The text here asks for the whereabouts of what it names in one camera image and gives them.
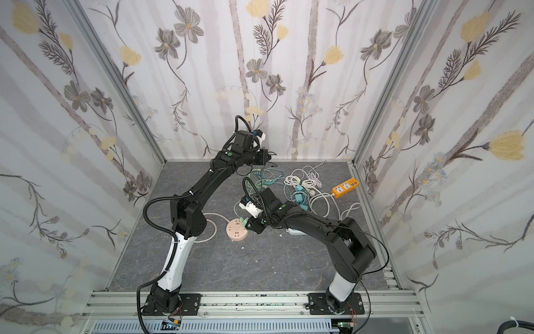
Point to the white slotted cable duct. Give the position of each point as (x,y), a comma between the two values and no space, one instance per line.
(242,326)

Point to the round pink power socket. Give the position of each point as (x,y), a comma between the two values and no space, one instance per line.
(236,231)

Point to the orange power strip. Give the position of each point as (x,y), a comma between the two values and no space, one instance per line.
(344,188)

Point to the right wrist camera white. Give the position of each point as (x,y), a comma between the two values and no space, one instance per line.
(251,208)

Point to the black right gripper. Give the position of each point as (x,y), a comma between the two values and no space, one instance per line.
(256,224)

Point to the teal charger plug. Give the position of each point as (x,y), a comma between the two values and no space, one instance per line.
(301,197)

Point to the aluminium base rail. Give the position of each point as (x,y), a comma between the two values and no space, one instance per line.
(371,305)

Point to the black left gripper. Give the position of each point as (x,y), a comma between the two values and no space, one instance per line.
(262,156)

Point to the white blue power strip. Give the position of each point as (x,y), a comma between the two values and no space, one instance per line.
(295,232)

